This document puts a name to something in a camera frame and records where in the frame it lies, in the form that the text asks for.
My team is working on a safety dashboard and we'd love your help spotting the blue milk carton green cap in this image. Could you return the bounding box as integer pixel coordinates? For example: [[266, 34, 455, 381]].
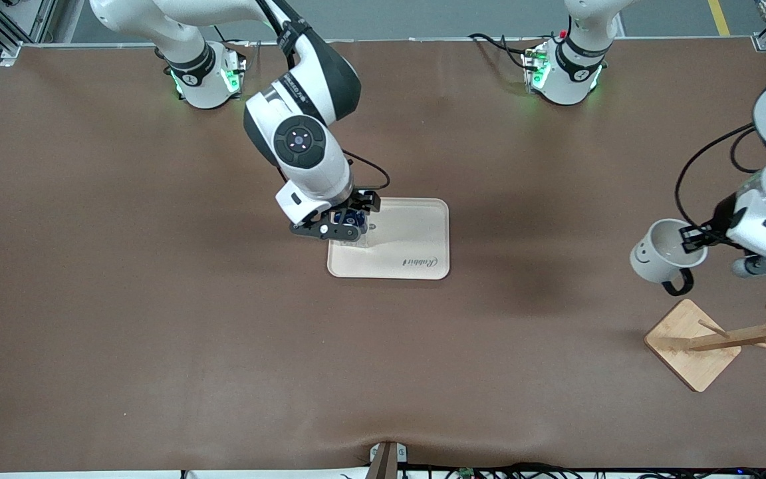
[[332, 206, 373, 249]]

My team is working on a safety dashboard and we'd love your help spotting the white smiley cup black handle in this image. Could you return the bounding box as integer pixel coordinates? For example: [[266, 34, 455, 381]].
[[630, 218, 709, 297]]

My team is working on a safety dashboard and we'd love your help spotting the wooden cup rack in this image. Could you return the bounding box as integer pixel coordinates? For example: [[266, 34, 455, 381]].
[[644, 298, 766, 393]]

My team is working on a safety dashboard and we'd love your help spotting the beige plastic tray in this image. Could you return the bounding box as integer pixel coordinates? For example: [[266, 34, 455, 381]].
[[327, 197, 451, 280]]

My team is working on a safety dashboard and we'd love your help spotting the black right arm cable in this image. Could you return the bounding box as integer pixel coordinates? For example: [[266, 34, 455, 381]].
[[342, 149, 392, 192]]

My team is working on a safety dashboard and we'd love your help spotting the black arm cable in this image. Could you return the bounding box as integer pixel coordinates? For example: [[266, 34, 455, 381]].
[[674, 122, 764, 231], [342, 149, 392, 192]]

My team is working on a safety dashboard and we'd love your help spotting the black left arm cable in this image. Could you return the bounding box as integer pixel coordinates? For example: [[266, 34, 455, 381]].
[[674, 122, 764, 231]]

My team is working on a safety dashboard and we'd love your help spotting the black right base cable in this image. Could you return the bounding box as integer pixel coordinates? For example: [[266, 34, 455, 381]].
[[213, 25, 252, 49]]

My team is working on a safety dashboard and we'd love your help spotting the black base cable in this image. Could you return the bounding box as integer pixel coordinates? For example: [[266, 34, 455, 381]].
[[213, 25, 252, 49], [467, 32, 543, 71]]

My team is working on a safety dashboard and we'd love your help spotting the black left base cable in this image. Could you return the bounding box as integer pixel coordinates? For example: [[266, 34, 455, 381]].
[[467, 32, 543, 71]]

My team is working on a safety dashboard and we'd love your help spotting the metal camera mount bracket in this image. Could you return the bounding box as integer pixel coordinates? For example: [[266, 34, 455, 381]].
[[368, 441, 408, 479]]

